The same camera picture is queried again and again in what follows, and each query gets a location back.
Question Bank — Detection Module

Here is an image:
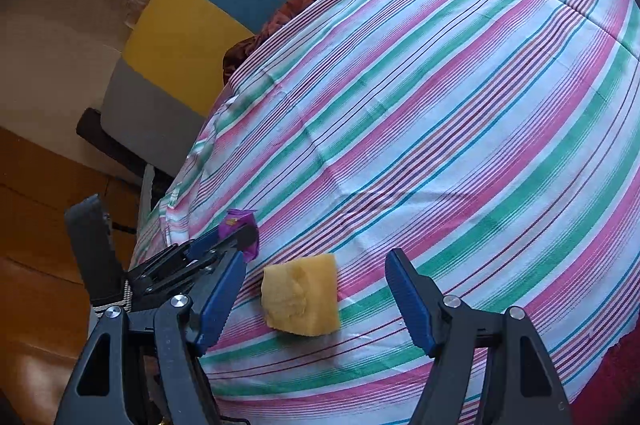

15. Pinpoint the grey yellow blue chair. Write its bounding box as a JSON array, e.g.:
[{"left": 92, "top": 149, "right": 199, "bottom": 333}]
[{"left": 100, "top": 0, "right": 406, "bottom": 216}]

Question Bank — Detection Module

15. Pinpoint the red blanket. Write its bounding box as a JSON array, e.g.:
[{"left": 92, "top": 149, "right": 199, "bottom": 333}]
[{"left": 570, "top": 330, "right": 640, "bottom": 425}]

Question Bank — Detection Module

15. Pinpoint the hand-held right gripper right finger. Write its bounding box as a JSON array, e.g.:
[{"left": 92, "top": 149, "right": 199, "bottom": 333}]
[{"left": 385, "top": 247, "right": 573, "bottom": 425}]

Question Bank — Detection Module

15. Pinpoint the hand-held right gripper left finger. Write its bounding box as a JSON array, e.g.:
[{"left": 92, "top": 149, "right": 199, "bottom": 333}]
[{"left": 54, "top": 247, "right": 247, "bottom": 425}]

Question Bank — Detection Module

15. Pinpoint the yellow sponge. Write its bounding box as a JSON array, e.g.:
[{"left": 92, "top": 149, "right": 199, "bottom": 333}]
[{"left": 261, "top": 253, "right": 342, "bottom": 337}]

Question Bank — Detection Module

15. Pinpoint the striped tablecloth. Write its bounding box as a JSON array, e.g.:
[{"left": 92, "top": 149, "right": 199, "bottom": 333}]
[{"left": 131, "top": 0, "right": 640, "bottom": 425}]

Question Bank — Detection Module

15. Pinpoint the dark red cloth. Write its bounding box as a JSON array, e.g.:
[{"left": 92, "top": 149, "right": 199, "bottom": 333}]
[{"left": 222, "top": 0, "right": 328, "bottom": 86}]

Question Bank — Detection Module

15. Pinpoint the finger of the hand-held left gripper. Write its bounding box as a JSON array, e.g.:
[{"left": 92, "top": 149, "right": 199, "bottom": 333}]
[
  {"left": 127, "top": 224, "right": 258, "bottom": 278},
  {"left": 131, "top": 250, "right": 236, "bottom": 306}
]

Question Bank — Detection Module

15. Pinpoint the purple snack packet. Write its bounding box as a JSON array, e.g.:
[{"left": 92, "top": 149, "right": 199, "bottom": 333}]
[{"left": 218, "top": 208, "right": 261, "bottom": 262}]

